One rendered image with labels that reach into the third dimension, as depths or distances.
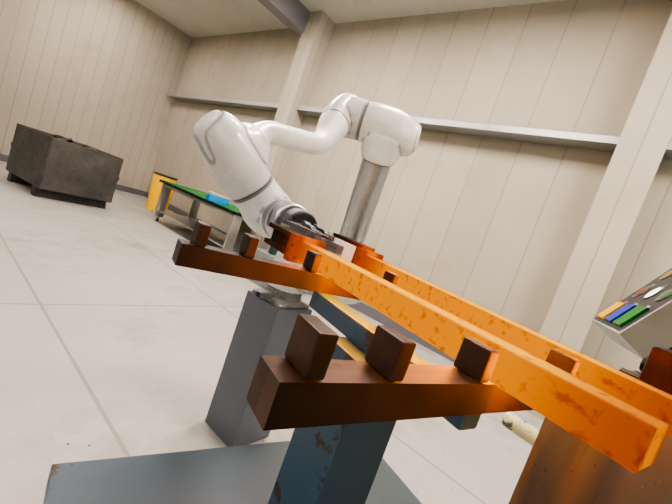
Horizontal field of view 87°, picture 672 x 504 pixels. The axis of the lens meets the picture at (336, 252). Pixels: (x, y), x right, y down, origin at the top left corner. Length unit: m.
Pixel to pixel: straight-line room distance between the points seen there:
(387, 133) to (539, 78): 3.34
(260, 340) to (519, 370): 1.27
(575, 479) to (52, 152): 5.76
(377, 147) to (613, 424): 1.07
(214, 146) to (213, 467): 0.53
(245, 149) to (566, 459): 0.69
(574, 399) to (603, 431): 0.02
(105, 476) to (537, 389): 0.40
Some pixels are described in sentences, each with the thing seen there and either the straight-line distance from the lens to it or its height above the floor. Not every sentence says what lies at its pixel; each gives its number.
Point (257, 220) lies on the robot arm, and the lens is 0.78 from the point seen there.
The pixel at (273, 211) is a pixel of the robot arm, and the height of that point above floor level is 0.97.
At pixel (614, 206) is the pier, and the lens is 3.58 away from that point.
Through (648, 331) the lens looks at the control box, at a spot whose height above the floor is 0.99.
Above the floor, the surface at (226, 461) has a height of 0.68.
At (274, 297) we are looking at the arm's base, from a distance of 1.43.
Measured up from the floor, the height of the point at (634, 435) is 0.95.
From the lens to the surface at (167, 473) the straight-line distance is 0.48.
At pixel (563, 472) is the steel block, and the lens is 0.55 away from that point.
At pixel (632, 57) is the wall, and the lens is 4.39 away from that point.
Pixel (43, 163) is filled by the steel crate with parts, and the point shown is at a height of 0.44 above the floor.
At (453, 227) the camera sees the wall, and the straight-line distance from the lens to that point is 4.07.
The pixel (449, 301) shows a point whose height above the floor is 0.95.
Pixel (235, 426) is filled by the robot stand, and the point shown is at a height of 0.10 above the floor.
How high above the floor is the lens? 1.00
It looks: 5 degrees down
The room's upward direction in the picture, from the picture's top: 19 degrees clockwise
